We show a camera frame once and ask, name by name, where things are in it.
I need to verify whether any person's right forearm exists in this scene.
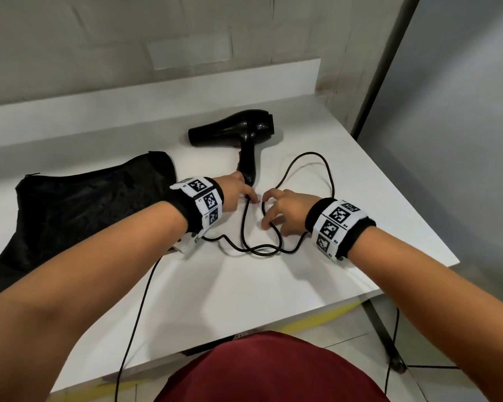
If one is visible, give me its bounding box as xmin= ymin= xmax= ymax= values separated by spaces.
xmin=348 ymin=226 xmax=503 ymax=402

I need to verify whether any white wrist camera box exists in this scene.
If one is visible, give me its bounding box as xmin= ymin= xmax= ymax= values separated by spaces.
xmin=174 ymin=229 xmax=204 ymax=255

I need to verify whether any person's left hand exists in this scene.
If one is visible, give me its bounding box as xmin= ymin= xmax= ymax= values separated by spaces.
xmin=212 ymin=171 xmax=260 ymax=214

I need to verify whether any person's left forearm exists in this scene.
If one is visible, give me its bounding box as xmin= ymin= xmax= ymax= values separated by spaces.
xmin=0 ymin=200 xmax=189 ymax=402

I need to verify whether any black table leg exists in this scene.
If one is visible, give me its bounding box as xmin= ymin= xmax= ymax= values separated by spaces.
xmin=360 ymin=299 xmax=407 ymax=375

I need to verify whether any person's right hand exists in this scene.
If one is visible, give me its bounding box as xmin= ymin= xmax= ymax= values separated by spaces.
xmin=259 ymin=188 xmax=322 ymax=237

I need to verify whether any dark corner post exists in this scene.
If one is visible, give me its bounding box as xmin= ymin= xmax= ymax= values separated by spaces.
xmin=350 ymin=0 xmax=422 ymax=138

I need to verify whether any black wristband with marker tiles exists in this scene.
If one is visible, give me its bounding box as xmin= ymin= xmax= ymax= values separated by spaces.
xmin=305 ymin=198 xmax=377 ymax=262
xmin=164 ymin=176 xmax=225 ymax=234

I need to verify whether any black hair dryer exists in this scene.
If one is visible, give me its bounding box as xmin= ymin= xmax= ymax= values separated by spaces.
xmin=187 ymin=109 xmax=276 ymax=188

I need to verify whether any thin black camera cable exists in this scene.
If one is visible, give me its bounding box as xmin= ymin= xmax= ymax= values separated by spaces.
xmin=383 ymin=307 xmax=401 ymax=395
xmin=113 ymin=254 xmax=165 ymax=402

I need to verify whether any black hair dryer cord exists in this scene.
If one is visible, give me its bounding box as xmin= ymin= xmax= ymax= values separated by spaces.
xmin=201 ymin=151 xmax=335 ymax=257

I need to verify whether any person's dark red clothing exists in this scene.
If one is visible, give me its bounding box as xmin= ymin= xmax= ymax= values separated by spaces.
xmin=154 ymin=330 xmax=390 ymax=402

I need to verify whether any black fabric pouch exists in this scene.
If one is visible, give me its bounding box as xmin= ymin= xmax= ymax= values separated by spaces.
xmin=0 ymin=151 xmax=179 ymax=305

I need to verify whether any yellow floor tape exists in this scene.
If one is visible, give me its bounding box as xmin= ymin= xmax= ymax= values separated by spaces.
xmin=52 ymin=300 xmax=363 ymax=400

